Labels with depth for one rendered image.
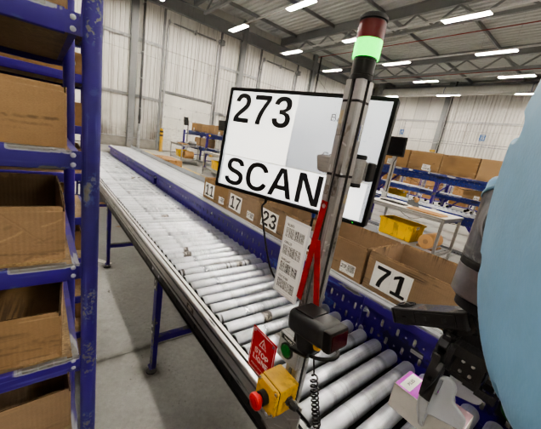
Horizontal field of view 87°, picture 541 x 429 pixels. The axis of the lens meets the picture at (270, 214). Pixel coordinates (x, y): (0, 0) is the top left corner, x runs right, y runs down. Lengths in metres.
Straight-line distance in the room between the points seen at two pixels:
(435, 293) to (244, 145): 0.83
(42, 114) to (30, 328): 0.38
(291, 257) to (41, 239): 0.49
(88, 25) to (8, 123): 0.19
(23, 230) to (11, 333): 0.19
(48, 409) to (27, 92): 0.62
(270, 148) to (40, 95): 0.51
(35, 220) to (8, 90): 0.20
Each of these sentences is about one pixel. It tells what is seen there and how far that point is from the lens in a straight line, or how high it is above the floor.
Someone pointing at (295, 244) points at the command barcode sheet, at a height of 1.19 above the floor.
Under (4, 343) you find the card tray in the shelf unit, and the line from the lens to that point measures 0.72.
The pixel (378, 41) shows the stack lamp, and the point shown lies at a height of 1.62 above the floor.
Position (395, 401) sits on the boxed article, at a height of 1.03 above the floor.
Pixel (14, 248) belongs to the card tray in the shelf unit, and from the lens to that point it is 0.65.
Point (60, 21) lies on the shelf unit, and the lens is 0.58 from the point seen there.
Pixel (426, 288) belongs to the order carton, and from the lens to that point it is 1.19.
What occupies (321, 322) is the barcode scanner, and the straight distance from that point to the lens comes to 0.60.
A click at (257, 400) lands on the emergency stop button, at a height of 0.85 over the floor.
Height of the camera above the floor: 1.41
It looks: 14 degrees down
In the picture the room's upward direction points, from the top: 10 degrees clockwise
